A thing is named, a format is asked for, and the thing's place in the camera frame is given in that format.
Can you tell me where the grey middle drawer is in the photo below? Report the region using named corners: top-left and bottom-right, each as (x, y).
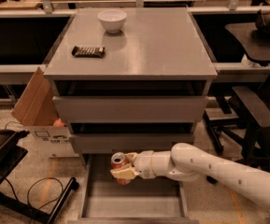
top-left (70, 123), bottom-right (195, 153)

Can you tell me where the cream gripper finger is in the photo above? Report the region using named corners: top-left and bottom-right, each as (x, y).
top-left (110, 167), bottom-right (139, 180)
top-left (126, 152), bottom-right (138, 164)

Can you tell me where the dark snack bar packet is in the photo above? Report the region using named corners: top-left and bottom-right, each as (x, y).
top-left (72, 46), bottom-right (105, 58)

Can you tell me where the black floor cable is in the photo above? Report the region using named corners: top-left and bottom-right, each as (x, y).
top-left (26, 176), bottom-right (65, 224)

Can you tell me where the orange fruit in box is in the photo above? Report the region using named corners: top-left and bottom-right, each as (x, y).
top-left (53, 119), bottom-right (65, 127)

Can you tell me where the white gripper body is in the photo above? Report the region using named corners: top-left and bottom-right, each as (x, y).
top-left (134, 151), bottom-right (174, 179)

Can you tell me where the grey top drawer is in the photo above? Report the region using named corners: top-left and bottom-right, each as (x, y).
top-left (52, 80), bottom-right (209, 124)

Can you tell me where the red coke can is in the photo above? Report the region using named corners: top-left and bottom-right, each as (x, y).
top-left (110, 152), bottom-right (131, 185)

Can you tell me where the brown cardboard box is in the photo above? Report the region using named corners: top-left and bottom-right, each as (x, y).
top-left (11, 68), bottom-right (78, 158)

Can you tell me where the white ceramic bowl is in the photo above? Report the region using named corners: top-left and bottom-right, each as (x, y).
top-left (97, 9), bottom-right (127, 33)

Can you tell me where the black monitor stand left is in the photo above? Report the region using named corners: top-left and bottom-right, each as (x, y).
top-left (0, 130), bottom-right (79, 224)

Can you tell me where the black office chair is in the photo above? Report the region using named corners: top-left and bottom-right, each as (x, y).
top-left (204, 10), bottom-right (270, 172)

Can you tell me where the grey drawer cabinet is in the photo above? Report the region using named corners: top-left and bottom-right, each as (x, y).
top-left (43, 7), bottom-right (219, 169)

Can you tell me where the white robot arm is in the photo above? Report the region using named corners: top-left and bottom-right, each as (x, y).
top-left (110, 143), bottom-right (270, 211)

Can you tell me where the grey open bottom drawer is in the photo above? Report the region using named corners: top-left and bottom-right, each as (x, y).
top-left (68, 154), bottom-right (199, 224)

